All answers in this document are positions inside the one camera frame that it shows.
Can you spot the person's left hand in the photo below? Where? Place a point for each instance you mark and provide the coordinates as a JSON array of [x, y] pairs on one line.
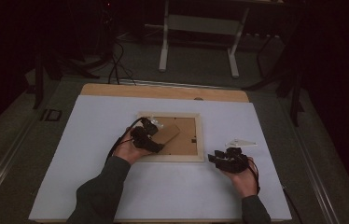
[[127, 151]]

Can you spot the black metal stand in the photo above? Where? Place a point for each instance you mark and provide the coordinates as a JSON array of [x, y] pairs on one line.
[[39, 84], [295, 99]]

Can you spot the wooden picture frame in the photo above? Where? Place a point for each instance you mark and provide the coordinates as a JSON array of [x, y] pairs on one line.
[[185, 140]]

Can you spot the white metal desk frame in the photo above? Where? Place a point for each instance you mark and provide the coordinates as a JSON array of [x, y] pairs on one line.
[[163, 46]]

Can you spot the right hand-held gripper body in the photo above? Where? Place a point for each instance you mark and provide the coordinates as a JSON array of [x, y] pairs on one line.
[[233, 163]]

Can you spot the black floor bracket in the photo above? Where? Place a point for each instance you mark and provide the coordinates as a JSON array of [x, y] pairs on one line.
[[51, 115]]

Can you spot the metal floor rail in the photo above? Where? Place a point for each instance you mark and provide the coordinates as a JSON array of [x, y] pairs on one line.
[[314, 174], [4, 165]]

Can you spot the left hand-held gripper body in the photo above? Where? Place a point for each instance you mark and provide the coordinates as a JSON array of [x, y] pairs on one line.
[[139, 138]]

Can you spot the person's right hand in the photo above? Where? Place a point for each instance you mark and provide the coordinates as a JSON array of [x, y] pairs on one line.
[[247, 183]]

